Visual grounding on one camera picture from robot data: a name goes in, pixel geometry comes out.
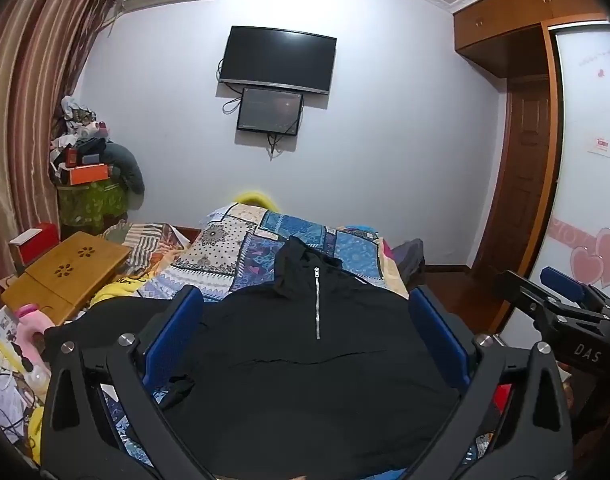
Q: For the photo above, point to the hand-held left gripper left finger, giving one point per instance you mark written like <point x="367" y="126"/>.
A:
<point x="172" y="332"/>

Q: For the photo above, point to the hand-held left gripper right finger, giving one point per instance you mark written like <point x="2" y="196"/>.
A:
<point x="437" y="342"/>

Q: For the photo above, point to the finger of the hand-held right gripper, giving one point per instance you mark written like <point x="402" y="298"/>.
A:
<point x="560" y="281"/>
<point x="525" y="292"/>

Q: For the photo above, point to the black zip hoodie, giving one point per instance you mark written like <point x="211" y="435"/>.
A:
<point x="310" y="385"/>

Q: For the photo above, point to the pile of clothes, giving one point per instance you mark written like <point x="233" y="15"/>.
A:
<point x="77" y="125"/>

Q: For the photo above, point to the yellow cloth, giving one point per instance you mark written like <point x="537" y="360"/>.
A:
<point x="117" y="287"/>

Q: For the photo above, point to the dark purple cloth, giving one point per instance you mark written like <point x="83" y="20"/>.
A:
<point x="410" y="262"/>

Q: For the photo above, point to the white heart-print sliding door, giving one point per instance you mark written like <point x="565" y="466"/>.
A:
<point x="585" y="200"/>

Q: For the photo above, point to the striped patterned cloth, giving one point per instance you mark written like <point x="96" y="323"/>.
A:
<point x="145" y="245"/>

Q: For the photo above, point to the brown wooden door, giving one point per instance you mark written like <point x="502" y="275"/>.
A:
<point x="522" y="170"/>

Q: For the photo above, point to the wooden lap table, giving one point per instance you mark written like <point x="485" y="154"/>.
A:
<point x="70" y="270"/>

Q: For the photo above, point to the red white sticker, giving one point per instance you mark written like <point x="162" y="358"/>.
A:
<point x="599" y="146"/>

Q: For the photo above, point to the pink plastic toy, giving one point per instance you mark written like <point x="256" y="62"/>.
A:
<point x="27" y="330"/>

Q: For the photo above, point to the yellow pillow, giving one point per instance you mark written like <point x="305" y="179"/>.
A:
<point x="255" y="197"/>

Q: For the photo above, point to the red white box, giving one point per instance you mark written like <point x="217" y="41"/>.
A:
<point x="40" y="246"/>

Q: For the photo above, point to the orange box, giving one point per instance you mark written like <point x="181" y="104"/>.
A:
<point x="87" y="174"/>

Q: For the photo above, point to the small black monitor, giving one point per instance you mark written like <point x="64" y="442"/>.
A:
<point x="270" y="110"/>

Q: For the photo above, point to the striped brown curtain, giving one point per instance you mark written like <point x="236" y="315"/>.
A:
<point x="25" y="110"/>

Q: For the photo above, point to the wooden wardrobe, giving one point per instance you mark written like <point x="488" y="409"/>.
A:
<point x="495" y="20"/>

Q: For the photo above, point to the wall-mounted black television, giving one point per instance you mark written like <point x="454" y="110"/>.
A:
<point x="280" y="57"/>

